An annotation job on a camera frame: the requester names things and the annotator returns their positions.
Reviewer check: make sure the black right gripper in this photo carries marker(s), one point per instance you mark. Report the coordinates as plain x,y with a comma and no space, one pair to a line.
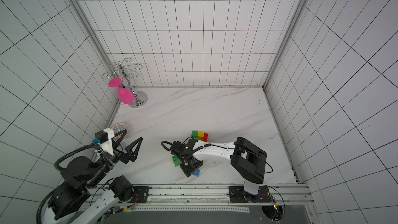
185,154

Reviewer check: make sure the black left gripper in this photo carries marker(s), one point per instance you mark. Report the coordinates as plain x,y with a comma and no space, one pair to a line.
131,155

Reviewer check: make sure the green lego brick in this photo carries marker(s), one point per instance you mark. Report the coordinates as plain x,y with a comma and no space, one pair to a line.
194,134
176,161

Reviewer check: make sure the red lego brick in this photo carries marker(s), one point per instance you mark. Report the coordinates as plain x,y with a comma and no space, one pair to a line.
205,138

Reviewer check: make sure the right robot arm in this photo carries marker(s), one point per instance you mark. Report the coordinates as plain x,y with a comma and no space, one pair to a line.
245,157

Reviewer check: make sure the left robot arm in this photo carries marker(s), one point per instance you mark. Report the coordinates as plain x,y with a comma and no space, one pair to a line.
82,170

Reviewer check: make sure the blue lego brick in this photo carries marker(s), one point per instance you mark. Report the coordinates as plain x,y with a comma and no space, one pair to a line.
196,173

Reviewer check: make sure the patterned ceramic plate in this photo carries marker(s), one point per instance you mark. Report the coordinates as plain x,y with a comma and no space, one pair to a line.
118,127

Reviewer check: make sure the pink plastic wine glass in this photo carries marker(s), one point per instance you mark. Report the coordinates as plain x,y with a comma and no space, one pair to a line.
125,95

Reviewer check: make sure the metal glass rack stand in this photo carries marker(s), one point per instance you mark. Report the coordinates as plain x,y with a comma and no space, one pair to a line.
128,71

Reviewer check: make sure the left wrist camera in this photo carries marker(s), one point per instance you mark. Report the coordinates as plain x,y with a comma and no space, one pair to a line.
104,138

